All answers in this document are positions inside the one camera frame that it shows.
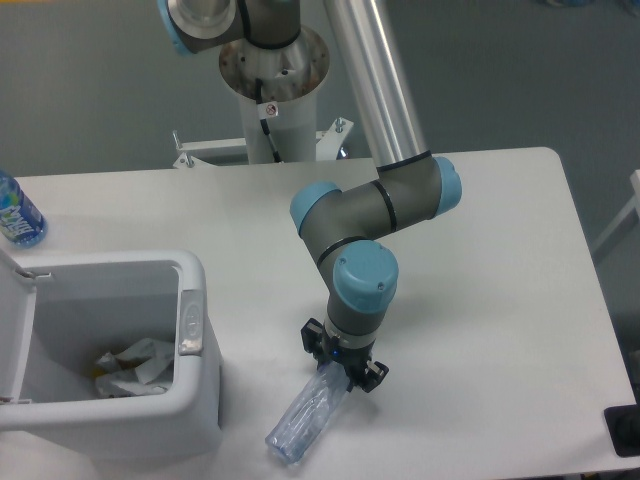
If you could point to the white crumpled paper in bin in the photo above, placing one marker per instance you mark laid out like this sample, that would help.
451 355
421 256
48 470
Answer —
126 384

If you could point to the clear crushed plastic bottle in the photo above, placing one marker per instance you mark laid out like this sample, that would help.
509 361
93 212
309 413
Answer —
308 414

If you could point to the blue labelled water bottle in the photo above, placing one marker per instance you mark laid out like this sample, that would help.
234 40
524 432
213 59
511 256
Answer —
22 223

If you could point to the black device at table edge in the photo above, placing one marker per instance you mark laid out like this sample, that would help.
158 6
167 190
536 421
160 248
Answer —
623 425

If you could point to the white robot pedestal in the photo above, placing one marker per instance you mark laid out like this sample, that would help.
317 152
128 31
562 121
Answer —
277 92

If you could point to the white frame at right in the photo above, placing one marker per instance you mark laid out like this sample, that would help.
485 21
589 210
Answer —
620 226

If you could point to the white plastic trash can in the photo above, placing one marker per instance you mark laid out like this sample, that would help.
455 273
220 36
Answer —
60 314

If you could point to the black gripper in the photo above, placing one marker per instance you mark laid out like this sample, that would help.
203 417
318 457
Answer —
362 371

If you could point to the white paper wrapper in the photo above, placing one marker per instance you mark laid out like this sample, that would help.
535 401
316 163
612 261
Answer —
143 362

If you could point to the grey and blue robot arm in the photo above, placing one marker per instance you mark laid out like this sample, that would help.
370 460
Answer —
342 228

